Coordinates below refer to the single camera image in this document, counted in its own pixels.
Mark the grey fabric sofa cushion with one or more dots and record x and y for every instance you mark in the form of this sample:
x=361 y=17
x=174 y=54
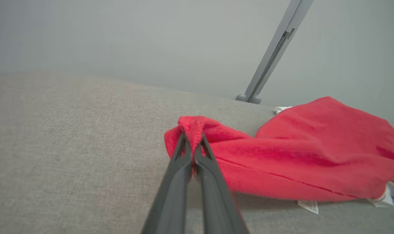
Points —
x=70 y=146

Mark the grey cylindrical post foot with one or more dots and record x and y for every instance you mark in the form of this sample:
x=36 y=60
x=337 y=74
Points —
x=240 y=97
x=256 y=99

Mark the grey metal partition post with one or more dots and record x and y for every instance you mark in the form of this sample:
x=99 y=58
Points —
x=278 y=45

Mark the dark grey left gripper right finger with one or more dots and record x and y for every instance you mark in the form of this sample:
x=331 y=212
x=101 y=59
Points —
x=216 y=204

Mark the red shirt with white sleeves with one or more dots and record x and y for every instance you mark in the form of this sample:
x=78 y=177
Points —
x=313 y=146

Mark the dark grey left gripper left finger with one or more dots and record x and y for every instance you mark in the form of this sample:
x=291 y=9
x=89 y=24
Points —
x=171 y=201

